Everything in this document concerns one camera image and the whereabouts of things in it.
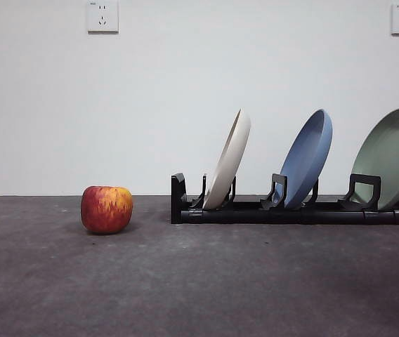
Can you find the pale yellow cream plate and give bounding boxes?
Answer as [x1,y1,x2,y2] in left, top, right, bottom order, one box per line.
[202,107,252,211]

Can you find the red yellow apple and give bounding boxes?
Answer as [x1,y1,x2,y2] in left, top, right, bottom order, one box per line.
[81,185,133,235]

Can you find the black plate rack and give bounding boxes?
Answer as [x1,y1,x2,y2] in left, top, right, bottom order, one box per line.
[170,171,399,225]

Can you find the blue plate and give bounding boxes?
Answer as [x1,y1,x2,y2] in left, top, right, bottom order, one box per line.
[279,108,334,209]

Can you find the green plate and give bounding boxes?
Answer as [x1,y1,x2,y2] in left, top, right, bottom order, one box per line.
[351,107,399,211]

